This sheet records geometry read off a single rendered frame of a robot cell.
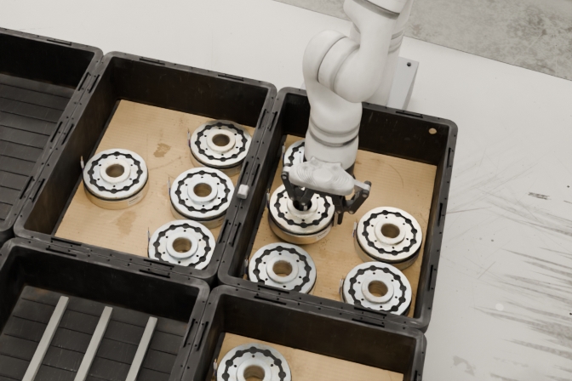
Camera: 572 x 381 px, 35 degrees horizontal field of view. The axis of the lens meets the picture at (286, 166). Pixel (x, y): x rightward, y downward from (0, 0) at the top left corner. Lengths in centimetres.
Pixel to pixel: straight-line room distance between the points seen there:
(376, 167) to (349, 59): 43
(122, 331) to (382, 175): 50
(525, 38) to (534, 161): 139
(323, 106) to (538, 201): 64
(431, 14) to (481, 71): 123
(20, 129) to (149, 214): 29
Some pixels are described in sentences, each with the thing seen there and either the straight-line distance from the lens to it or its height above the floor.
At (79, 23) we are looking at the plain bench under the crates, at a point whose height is 70.
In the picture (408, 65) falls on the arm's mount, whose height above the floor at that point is 79.
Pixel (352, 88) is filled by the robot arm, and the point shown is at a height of 119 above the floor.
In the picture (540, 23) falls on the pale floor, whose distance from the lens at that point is 324.
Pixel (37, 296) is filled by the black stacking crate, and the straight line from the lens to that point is 140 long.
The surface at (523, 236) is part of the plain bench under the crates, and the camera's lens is 168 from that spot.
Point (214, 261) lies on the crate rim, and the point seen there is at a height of 93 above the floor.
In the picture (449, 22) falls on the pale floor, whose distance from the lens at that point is 315.
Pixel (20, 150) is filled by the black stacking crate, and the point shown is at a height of 83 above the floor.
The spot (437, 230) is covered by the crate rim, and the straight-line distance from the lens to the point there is 136.
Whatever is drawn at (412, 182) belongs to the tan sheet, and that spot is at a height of 83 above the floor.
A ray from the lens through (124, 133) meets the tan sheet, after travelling 158.
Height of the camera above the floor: 200
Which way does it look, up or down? 50 degrees down
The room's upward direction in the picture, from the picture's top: 5 degrees clockwise
